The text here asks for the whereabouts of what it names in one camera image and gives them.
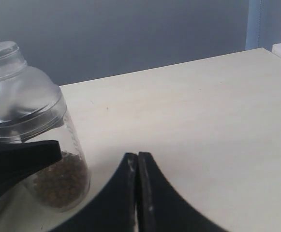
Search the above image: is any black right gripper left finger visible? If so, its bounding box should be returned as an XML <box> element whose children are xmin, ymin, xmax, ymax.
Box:
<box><xmin>52</xmin><ymin>153</ymin><xmax>138</xmax><ymax>232</ymax></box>

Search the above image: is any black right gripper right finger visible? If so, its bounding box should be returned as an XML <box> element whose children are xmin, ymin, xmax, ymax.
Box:
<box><xmin>138</xmin><ymin>152</ymin><xmax>225</xmax><ymax>232</ymax></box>

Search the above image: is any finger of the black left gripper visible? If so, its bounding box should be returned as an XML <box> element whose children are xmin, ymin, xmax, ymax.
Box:
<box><xmin>0</xmin><ymin>140</ymin><xmax>62</xmax><ymax>197</ymax></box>

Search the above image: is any clear plastic shaker bottle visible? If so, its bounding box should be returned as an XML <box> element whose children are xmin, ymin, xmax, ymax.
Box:
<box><xmin>0</xmin><ymin>41</ymin><xmax>90</xmax><ymax>212</ymax></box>

